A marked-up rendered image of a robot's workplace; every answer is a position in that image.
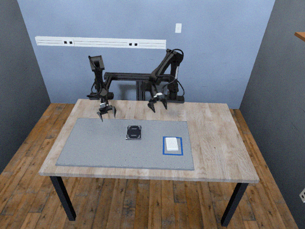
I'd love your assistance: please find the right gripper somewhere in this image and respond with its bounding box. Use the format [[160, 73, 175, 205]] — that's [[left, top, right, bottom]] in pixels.
[[97, 101, 116, 122]]

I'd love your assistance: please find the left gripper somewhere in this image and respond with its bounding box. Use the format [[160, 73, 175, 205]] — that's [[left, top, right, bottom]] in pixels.
[[148, 90, 168, 113]]

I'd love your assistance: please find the grey flat work mat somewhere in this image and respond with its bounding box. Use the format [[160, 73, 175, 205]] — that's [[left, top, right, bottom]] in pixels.
[[55, 118, 194, 171]]

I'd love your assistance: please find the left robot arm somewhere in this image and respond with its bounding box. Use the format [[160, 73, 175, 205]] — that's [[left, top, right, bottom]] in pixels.
[[141, 49, 184, 101]]

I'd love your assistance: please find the white well plate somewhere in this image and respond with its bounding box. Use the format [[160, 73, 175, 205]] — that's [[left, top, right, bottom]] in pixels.
[[166, 137, 178, 151]]

